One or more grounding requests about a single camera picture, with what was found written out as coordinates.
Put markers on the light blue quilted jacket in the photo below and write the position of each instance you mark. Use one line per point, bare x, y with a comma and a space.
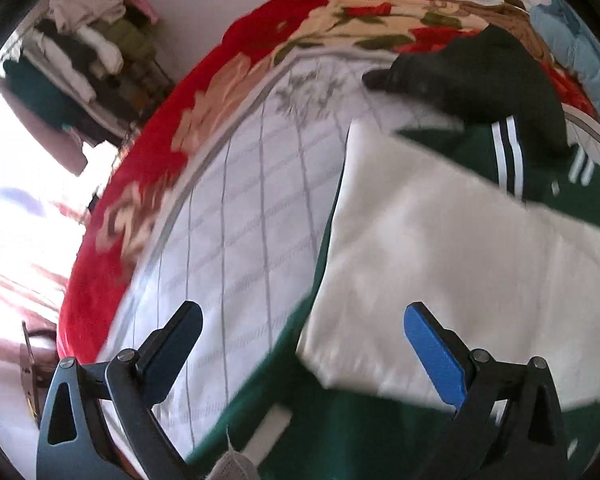
575, 50

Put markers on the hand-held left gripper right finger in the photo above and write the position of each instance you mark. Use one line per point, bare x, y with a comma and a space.
435, 355

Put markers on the rack of hanging clothes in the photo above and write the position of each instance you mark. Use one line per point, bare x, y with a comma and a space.
80, 70

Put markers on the grey fabric piece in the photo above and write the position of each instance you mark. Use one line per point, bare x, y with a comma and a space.
232, 466

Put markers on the red floral blanket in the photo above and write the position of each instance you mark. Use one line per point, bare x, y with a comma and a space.
145, 160

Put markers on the brown wooden object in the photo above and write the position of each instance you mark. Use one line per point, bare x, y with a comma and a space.
30, 365

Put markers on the white quilted bed sheet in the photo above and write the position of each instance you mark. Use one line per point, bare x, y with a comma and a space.
240, 210

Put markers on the green jacket with white stripes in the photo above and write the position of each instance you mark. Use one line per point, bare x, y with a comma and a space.
360, 435

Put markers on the black garment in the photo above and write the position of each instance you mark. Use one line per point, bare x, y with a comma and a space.
480, 75

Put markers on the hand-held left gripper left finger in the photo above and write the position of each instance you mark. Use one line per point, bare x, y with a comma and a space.
172, 355

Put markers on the brown cloth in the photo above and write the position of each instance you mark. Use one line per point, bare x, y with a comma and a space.
515, 20

